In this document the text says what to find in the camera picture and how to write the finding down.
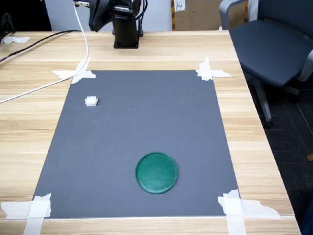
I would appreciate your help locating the white paper label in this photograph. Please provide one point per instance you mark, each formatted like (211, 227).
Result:
(179, 5)

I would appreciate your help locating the white gripper camera box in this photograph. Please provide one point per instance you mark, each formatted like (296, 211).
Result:
(80, 3)

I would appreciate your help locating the small white taped bracket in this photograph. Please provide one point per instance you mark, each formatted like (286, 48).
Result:
(15, 39)

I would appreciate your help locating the person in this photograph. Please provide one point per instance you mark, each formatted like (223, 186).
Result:
(308, 225)

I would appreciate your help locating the black chair with white tag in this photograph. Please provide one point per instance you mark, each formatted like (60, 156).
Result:
(29, 14)

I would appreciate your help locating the dark blue-grey office chair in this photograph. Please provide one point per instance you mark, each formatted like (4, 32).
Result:
(269, 49)

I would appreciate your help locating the brown cardboard box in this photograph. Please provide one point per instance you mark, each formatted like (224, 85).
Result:
(203, 17)

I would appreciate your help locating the small tan object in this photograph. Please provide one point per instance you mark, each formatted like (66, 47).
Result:
(310, 157)

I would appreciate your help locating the small white plastic terminal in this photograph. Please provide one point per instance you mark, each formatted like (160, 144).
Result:
(91, 101)

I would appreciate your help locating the white tape patch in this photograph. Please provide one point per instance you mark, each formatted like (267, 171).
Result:
(73, 73)
(36, 208)
(234, 208)
(205, 72)

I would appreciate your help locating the dark grey mat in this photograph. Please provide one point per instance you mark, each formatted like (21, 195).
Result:
(146, 117)

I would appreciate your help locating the round green lid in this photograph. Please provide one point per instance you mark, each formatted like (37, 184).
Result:
(156, 173)

